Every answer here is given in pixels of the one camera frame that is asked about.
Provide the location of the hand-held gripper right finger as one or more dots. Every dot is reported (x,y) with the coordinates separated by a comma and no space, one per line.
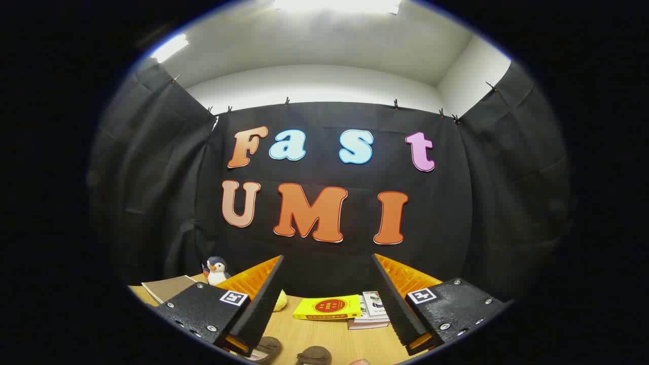
(393,304)

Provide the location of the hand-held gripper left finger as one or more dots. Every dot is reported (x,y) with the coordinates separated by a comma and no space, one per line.
(266,304)

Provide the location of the brown fuzzy shoe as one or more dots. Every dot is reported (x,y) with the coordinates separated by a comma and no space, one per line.
(314,356)
(268,347)

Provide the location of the brown fabric storage box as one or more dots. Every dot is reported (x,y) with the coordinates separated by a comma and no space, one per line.
(167,288)

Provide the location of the yellow plush bread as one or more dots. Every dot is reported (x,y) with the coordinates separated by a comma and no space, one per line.
(280,301)

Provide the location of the brown spine book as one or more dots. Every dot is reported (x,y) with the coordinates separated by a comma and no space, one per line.
(365,325)

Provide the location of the penguin plush toy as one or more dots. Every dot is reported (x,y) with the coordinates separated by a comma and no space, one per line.
(217,274)

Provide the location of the yellow book with red label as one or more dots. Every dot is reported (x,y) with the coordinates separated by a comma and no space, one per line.
(327,306)

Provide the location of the small ceiling light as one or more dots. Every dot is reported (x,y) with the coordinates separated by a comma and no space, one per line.
(170,48)

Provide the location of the large ceiling light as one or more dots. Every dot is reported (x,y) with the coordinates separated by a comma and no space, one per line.
(334,5)

